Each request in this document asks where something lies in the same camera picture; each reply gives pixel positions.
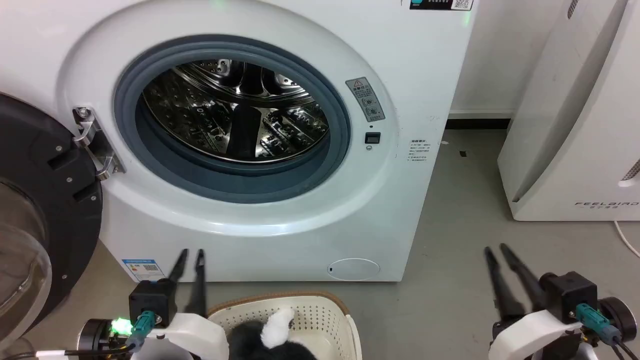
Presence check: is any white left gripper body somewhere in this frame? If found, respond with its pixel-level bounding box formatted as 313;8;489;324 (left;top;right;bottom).
131;312;230;360

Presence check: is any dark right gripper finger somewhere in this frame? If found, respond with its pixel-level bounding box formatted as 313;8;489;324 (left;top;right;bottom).
499;243;547;311
483;247;526;324

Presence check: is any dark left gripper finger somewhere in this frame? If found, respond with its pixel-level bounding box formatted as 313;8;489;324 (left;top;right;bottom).
186;249;208;318
168;248;189;286

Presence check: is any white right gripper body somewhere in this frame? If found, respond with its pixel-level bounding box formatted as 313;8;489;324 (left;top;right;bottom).
488;308;584;360

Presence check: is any stainless steel washing machine drum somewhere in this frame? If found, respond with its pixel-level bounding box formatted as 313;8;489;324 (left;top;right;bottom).
142;59;330;164

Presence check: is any black round washer door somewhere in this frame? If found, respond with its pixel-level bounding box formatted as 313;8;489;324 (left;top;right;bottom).
0;92;104;352

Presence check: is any blue energy label sticker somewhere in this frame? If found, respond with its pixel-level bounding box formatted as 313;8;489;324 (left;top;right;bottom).
121;258;166;283

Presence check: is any black and white clothing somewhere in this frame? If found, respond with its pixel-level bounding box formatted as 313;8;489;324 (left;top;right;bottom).
228;307;322;360

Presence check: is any grey rubber door gasket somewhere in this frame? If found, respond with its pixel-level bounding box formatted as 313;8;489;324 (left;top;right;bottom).
113;39;352;204

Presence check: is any white perforated laundry basket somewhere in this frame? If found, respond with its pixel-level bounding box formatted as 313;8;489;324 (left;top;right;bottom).
207;292;363;360

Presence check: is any silver metal door hinge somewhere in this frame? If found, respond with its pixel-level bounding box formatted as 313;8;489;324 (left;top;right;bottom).
72;106;126;181

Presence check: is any oval white filter cover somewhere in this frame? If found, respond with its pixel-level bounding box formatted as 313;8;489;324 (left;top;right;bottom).
327;257;381;282

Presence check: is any white air purifier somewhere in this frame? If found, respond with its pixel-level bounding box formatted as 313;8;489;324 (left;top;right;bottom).
497;0;640;222

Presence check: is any small printed text label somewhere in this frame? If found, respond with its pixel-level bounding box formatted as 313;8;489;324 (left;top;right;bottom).
407;139;431;164

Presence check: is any grey warning sticker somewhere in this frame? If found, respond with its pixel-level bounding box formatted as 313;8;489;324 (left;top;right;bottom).
345;76;387;123

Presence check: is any white front-load washing machine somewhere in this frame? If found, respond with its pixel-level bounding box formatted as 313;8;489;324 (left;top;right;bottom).
0;0;476;284

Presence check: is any dark QR code sticker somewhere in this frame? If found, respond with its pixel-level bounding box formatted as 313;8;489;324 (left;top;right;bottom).
409;0;474;11

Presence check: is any left teal-plug black cable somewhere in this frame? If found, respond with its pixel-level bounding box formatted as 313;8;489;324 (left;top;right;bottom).
0;310;157;360

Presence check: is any teal-plug black cable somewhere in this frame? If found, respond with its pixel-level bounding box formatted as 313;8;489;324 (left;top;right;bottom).
0;310;157;360
574;302;640;360

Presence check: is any right teal-plug black cable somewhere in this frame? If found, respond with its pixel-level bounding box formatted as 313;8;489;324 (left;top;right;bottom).
574;302;640;360

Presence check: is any white power cable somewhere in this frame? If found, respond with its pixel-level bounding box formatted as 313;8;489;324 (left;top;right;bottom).
613;220;640;259

